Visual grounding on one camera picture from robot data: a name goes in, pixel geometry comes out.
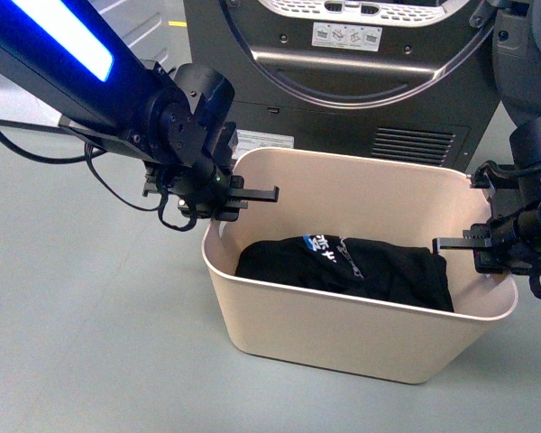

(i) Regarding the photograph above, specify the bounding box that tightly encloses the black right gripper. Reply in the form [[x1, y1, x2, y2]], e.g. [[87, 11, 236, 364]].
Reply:
[[432, 161, 541, 276]]

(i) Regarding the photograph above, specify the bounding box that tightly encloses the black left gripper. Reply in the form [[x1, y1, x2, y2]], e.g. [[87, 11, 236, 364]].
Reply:
[[142, 122, 280, 221]]

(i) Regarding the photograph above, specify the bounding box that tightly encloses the beige plastic laundry hamper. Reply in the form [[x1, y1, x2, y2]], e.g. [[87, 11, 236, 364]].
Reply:
[[202, 148, 518, 384]]

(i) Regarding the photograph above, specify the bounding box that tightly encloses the dark grey clothes dryer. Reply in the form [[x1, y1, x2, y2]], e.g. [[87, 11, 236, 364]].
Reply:
[[184, 1, 500, 171]]

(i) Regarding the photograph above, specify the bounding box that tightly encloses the black printed t-shirt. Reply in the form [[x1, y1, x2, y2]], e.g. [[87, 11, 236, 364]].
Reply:
[[235, 235, 454, 312]]

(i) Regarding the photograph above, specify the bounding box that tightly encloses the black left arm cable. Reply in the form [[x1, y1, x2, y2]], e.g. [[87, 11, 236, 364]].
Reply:
[[0, 98, 208, 233]]

